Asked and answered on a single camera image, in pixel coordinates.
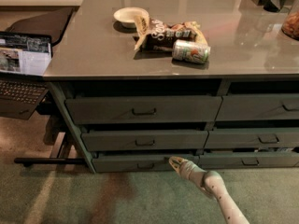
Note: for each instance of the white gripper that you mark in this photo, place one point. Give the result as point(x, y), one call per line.
point(192, 174)

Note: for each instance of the grey drawer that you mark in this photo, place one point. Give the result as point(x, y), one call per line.
point(238, 160)
point(259, 107)
point(144, 140)
point(253, 138)
point(132, 163)
point(143, 109)

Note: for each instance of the green soda can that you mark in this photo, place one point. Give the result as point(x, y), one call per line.
point(191, 52)

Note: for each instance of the brown chip bag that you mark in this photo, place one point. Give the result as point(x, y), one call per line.
point(153, 34)

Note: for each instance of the white ceramic bowl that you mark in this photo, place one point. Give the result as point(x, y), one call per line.
point(126, 16)

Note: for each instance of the black open laptop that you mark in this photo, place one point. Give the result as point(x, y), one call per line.
point(23, 60)

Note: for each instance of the grey cabinet frame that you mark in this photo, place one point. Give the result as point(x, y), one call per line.
point(59, 98)

